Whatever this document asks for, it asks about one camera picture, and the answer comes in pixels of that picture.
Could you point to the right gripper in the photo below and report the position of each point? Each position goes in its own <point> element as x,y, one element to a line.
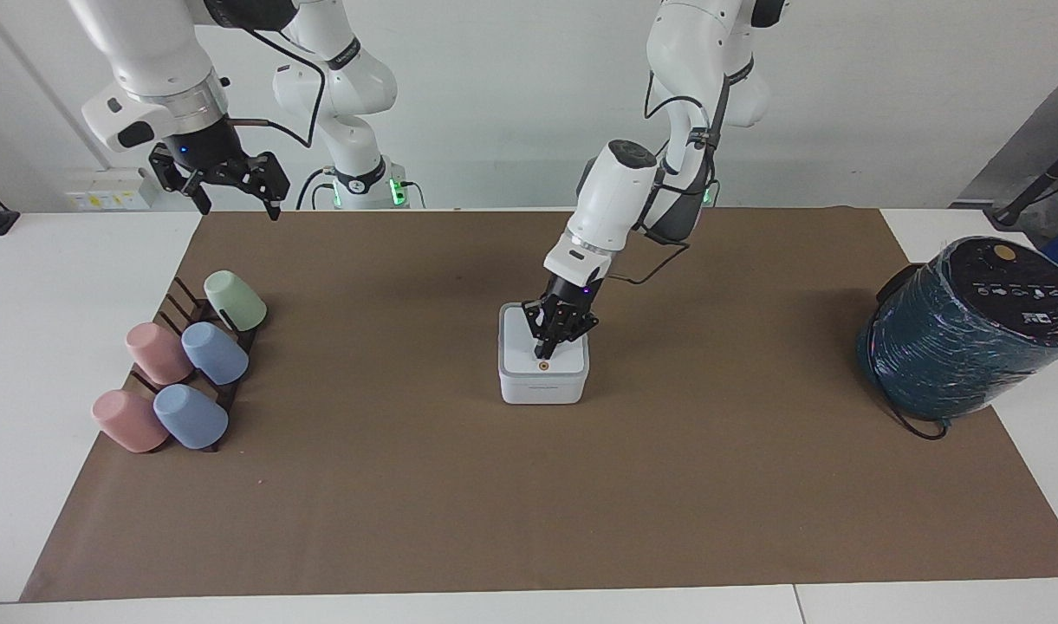
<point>204,146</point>

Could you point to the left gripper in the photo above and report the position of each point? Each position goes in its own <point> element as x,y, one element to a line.
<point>570,295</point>

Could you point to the white square trash can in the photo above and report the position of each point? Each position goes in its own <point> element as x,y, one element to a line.
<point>528,381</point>

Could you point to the green cup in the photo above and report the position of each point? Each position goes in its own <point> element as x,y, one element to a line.
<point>236,301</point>

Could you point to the dark brown cup rack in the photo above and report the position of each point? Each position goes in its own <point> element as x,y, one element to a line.
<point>178,299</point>

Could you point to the blue cup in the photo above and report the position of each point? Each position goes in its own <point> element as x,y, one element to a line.
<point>215,354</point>
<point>189,417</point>

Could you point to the pink cup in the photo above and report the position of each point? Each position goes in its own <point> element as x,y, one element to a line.
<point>128,420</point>
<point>158,354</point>

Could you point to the plastic-wrapped dark teal spool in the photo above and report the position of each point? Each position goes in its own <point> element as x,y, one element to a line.
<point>962,342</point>

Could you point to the white wall socket box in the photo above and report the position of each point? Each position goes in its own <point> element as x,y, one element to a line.
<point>108,191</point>

